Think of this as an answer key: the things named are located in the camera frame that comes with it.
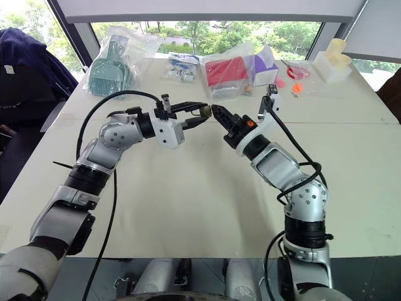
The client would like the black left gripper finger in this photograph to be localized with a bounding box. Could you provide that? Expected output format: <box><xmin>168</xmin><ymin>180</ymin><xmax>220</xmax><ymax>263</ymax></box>
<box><xmin>170</xmin><ymin>101</ymin><xmax>211</xmax><ymax>115</ymax></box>
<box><xmin>183</xmin><ymin>116</ymin><xmax>209</xmax><ymax>130</ymax></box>

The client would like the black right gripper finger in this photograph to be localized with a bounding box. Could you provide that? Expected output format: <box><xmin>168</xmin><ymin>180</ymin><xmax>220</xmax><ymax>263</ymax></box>
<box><xmin>211</xmin><ymin>104</ymin><xmax>236</xmax><ymax>122</ymax></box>
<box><xmin>213</xmin><ymin>113</ymin><xmax>233</xmax><ymax>130</ymax></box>

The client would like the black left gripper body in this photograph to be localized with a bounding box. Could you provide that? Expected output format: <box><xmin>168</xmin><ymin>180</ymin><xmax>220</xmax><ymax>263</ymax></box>
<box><xmin>155</xmin><ymin>93</ymin><xmax>178</xmax><ymax>122</ymax></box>

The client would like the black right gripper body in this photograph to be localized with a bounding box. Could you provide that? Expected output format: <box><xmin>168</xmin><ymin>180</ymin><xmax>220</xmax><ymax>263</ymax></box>
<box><xmin>222</xmin><ymin>114</ymin><xmax>259</xmax><ymax>147</ymax></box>

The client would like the teal plastic dustpan set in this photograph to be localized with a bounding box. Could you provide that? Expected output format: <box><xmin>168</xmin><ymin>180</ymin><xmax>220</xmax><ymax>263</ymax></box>
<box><xmin>86</xmin><ymin>34</ymin><xmax>135</xmax><ymax>100</ymax></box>

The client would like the bag of small blue-white packets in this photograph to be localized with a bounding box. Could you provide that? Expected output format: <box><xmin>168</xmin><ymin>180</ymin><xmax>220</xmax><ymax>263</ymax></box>
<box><xmin>162</xmin><ymin>51</ymin><xmax>202</xmax><ymax>84</ymax></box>

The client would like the red flat box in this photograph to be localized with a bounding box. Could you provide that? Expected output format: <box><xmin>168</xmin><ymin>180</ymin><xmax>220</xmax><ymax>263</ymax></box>
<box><xmin>205</xmin><ymin>56</ymin><xmax>251</xmax><ymax>89</ymax></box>

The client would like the purple and white carton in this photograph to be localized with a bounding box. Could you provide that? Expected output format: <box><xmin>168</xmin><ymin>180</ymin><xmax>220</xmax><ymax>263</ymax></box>
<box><xmin>249</xmin><ymin>53</ymin><xmax>280</xmax><ymax>88</ymax></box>

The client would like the red item in clear bag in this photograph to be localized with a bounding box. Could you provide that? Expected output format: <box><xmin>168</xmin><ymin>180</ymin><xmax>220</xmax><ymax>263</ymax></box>
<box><xmin>280</xmin><ymin>58</ymin><xmax>314</xmax><ymax>81</ymax></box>

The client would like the white foam block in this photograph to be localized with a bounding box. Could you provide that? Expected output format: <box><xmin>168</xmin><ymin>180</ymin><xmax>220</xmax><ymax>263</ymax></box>
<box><xmin>313</xmin><ymin>50</ymin><xmax>353</xmax><ymax>84</ymax></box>

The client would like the navy blue jacket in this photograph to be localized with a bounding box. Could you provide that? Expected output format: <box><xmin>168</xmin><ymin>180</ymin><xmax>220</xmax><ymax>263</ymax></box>
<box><xmin>0</xmin><ymin>27</ymin><xmax>79</xmax><ymax>126</ymax></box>

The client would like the black chair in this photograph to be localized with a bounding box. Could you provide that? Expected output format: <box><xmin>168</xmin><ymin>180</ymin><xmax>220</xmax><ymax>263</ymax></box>
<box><xmin>0</xmin><ymin>81</ymin><xmax>68</xmax><ymax>201</ymax></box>

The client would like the silver rounded robot leg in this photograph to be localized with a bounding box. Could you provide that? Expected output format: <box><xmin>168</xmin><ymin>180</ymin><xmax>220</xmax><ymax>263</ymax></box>
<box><xmin>225</xmin><ymin>258</ymin><xmax>263</xmax><ymax>301</ymax></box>
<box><xmin>131</xmin><ymin>258</ymin><xmax>178</xmax><ymax>296</ymax></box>

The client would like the brown object at edge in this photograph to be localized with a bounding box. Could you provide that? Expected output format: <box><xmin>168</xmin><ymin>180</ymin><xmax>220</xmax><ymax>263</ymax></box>
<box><xmin>377</xmin><ymin>67</ymin><xmax>401</xmax><ymax>125</ymax></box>

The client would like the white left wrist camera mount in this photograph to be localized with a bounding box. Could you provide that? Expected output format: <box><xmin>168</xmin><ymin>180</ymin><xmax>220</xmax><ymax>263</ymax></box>
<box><xmin>152</xmin><ymin>108</ymin><xmax>186</xmax><ymax>151</ymax></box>

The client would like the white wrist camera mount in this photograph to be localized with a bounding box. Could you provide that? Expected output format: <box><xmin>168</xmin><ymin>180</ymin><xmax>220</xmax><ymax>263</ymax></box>
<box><xmin>152</xmin><ymin>108</ymin><xmax>186</xmax><ymax>151</ymax></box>
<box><xmin>236</xmin><ymin>83</ymin><xmax>283</xmax><ymax>157</ymax></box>

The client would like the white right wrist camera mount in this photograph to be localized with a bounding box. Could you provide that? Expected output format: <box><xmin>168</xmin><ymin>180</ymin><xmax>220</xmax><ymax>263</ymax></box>
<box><xmin>236</xmin><ymin>83</ymin><xmax>283</xmax><ymax>157</ymax></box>

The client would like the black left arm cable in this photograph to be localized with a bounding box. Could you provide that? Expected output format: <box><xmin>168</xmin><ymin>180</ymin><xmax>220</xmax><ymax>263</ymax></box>
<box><xmin>76</xmin><ymin>90</ymin><xmax>165</xmax><ymax>301</ymax></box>

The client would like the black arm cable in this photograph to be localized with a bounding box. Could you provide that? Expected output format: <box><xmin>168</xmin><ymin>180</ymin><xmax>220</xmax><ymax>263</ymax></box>
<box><xmin>261</xmin><ymin>95</ymin><xmax>329</xmax><ymax>283</ymax></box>
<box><xmin>76</xmin><ymin>90</ymin><xmax>165</xmax><ymax>301</ymax></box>

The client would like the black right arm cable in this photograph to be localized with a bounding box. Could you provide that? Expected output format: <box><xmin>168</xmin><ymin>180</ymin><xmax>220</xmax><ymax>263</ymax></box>
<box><xmin>261</xmin><ymin>95</ymin><xmax>329</xmax><ymax>283</ymax></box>

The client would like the dark window frame post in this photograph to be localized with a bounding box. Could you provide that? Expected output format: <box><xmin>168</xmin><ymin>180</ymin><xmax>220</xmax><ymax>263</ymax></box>
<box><xmin>46</xmin><ymin>0</ymin><xmax>95</xmax><ymax>73</ymax></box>

